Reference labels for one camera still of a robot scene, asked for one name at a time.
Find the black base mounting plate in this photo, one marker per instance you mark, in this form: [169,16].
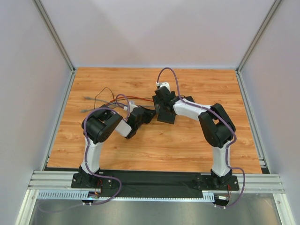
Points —
[151,184]

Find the left aluminium frame post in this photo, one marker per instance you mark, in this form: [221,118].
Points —
[45,17]

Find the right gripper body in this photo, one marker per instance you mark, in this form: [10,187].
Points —
[165,116]

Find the right aluminium frame post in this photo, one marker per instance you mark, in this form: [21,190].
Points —
[261,30]

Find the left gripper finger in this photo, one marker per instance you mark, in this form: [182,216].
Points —
[148,116]
[149,111]

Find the front aluminium rail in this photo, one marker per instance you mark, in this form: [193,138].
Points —
[254,183]

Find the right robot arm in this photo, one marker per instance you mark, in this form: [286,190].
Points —
[218,129]

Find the black power adapter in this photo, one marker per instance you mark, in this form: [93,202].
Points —
[189,98]

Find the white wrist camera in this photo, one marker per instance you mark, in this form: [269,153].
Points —
[130,107]
[162,84]

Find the aluminium frame post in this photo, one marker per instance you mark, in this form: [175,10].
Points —
[261,30]
[45,17]

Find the black network switch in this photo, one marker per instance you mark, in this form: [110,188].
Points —
[166,117]

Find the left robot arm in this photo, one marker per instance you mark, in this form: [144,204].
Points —
[97,127]

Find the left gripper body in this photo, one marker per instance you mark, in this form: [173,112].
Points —
[145,113]

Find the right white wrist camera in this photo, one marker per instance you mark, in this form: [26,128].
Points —
[162,84]

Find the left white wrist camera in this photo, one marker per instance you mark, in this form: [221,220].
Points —
[130,107]

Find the slotted cable duct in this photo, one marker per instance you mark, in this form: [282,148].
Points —
[89,196]

